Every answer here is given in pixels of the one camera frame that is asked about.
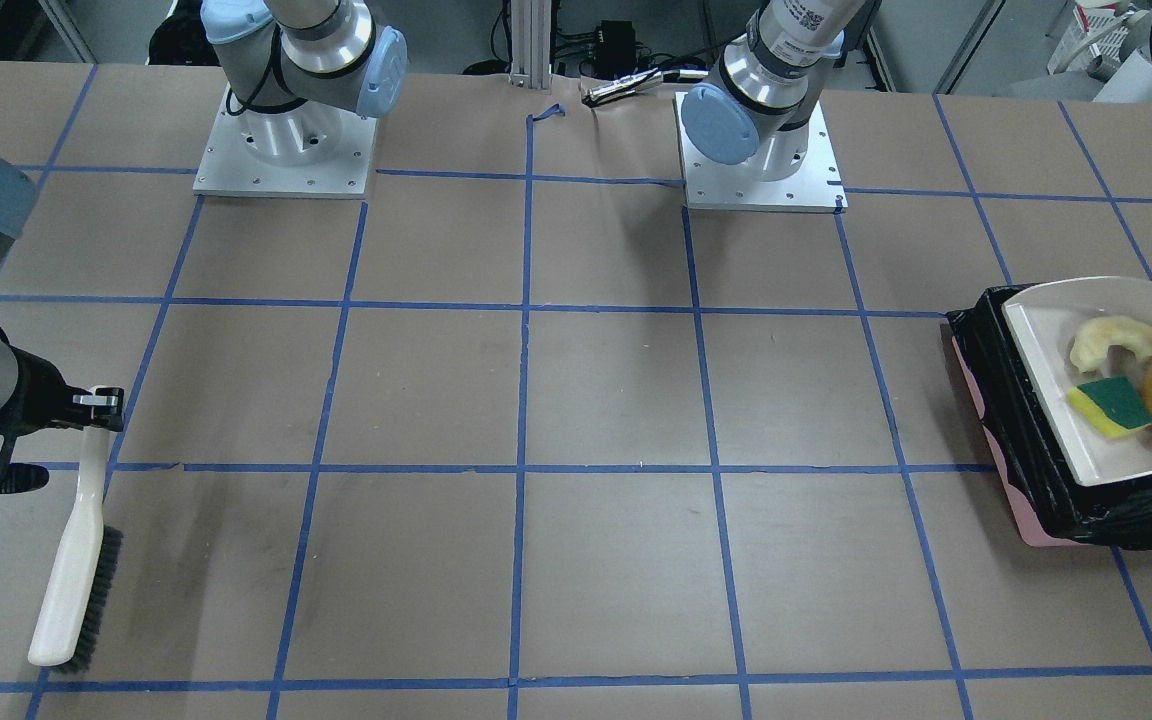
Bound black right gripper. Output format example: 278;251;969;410
0;353;126;450

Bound beige hand brush black bristles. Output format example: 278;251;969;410
26;427;123;674

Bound beige plastic dustpan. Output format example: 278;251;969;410
1002;275;1152;487

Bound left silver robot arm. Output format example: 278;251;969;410
679;1;870;165

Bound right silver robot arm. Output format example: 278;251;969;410
0;1;408;454

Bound bin with black bag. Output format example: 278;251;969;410
947;275;1152;550

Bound yellow peel piece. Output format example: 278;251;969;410
1068;314;1152;373

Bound green yellow sponge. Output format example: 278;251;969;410
1066;376;1152;439

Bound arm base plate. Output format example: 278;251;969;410
675;92;849;214
194;94;379;200

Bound aluminium frame post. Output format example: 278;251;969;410
508;0;556;94

